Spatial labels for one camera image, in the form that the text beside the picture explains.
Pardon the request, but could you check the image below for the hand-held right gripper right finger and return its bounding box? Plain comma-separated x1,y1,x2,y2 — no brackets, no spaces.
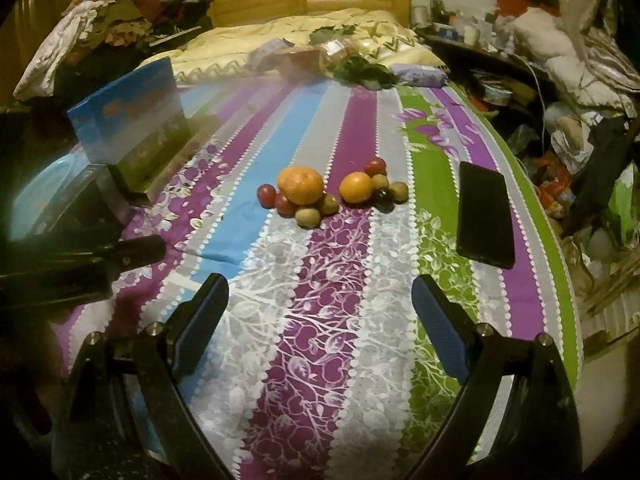
411,274,583,480

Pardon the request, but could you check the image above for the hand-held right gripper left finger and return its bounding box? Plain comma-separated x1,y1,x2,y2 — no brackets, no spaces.
52,272,236,480

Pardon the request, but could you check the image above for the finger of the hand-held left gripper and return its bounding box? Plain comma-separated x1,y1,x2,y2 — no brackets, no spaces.
101,235,167,281

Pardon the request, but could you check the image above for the light blue plastic basket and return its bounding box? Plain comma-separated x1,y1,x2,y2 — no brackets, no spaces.
10,152,108,241

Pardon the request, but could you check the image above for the small orange tangerine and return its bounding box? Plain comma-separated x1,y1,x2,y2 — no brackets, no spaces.
339,172,374,204

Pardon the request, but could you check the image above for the large orange tangerine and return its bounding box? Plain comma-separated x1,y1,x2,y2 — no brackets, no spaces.
277,166,325,206

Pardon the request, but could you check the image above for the black cardboard box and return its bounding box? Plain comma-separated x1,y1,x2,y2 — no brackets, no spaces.
107,115,221,206

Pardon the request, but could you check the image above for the striped floral bedsheet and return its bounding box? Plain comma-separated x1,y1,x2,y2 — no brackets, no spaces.
10,77,586,480

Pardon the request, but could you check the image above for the black smartphone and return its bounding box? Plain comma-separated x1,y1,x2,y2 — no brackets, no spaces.
456,161,516,271

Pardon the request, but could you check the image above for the blue cardboard box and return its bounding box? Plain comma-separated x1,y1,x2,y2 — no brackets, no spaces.
67,56,191,166

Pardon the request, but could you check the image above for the pile of clothes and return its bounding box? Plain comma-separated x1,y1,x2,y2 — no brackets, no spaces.
12,0,216,106

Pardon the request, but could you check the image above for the purple packet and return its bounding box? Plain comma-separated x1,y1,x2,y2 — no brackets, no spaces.
389,62,448,88

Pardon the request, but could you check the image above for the brown snack packet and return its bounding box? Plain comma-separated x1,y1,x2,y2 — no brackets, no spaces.
285,44,361,78

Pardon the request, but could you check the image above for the green leafy vegetable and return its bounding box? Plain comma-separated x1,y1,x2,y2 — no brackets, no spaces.
332,55,397,92

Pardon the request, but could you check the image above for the cluttered side table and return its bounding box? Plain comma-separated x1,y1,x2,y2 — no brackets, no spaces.
415,10,551,111

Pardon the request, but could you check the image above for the cream zigzag quilt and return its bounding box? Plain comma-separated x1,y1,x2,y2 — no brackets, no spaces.
137,7,448,86

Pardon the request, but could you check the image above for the heap of clothes and bags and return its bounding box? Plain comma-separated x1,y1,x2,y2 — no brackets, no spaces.
495,0,640,261

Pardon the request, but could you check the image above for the white cable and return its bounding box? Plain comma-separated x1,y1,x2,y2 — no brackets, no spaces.
519,54,547,128

